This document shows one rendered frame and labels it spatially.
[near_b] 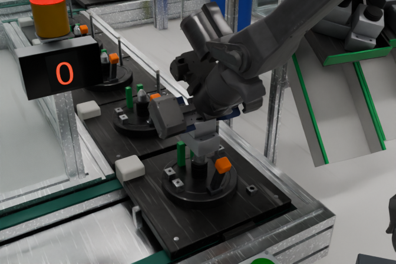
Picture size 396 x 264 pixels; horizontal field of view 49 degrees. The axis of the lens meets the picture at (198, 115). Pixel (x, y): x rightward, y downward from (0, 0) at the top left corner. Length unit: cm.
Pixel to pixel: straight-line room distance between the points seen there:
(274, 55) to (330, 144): 39
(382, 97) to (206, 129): 42
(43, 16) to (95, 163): 36
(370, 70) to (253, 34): 52
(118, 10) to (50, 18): 124
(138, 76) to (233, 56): 71
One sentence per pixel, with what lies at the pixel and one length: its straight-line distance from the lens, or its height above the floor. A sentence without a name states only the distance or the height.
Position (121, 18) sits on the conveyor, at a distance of 191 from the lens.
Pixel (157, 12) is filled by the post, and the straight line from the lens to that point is 186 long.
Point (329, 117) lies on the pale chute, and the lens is 89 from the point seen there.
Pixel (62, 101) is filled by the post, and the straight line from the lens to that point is 78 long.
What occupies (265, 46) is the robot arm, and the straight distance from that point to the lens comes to 51.
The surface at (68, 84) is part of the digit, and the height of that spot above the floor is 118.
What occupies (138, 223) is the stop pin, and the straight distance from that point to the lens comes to 79.
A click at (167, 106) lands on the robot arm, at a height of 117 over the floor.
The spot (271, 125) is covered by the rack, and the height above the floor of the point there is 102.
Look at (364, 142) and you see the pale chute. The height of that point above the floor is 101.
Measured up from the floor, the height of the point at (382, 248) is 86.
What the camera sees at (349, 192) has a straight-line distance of 102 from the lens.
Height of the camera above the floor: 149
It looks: 31 degrees down
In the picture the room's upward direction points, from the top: straight up
